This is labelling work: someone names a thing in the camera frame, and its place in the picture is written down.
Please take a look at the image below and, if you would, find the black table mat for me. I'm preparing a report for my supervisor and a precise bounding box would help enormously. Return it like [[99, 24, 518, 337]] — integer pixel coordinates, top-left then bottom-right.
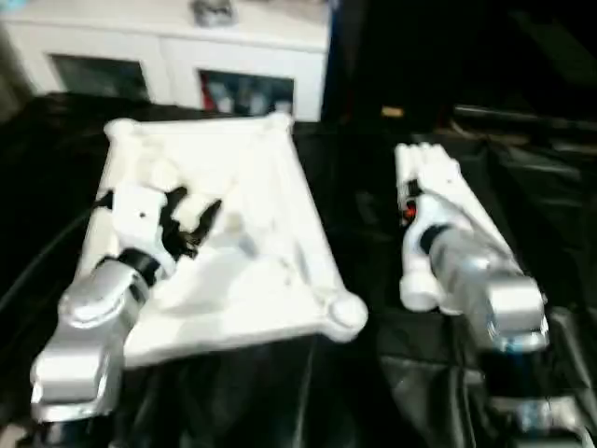
[[0, 91, 597, 448]]

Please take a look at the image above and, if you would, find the white glass-door cabinet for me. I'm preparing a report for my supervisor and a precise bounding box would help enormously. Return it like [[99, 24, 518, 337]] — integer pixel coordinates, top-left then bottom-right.
[[0, 0, 330, 122]]

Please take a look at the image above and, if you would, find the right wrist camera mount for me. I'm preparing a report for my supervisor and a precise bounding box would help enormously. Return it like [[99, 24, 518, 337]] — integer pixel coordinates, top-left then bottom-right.
[[401, 193, 451, 281]]

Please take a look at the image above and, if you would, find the white plastic table top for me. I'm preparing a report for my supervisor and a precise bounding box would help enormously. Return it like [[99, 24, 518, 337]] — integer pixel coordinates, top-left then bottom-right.
[[76, 111, 369, 371]]

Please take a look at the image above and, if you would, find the dark long bar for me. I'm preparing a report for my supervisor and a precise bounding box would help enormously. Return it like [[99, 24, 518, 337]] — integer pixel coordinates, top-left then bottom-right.
[[454, 105, 597, 131]]

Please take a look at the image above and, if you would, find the dark bundle on cabinet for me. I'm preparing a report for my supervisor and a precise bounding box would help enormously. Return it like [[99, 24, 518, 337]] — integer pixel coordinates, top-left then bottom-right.
[[190, 0, 234, 24]]

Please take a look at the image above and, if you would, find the white plastic table leg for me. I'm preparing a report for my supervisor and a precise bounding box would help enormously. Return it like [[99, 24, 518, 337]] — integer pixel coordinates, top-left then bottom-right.
[[424, 143, 472, 230], [409, 143, 467, 315], [394, 144, 445, 313], [440, 145, 520, 270]]

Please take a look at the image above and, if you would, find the black left camera cable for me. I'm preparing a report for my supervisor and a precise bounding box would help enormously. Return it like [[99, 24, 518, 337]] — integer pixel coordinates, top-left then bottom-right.
[[0, 190, 114, 318]]

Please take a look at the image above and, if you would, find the black box with tan label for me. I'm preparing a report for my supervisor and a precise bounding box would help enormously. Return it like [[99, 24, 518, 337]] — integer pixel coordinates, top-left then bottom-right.
[[328, 0, 456, 127]]

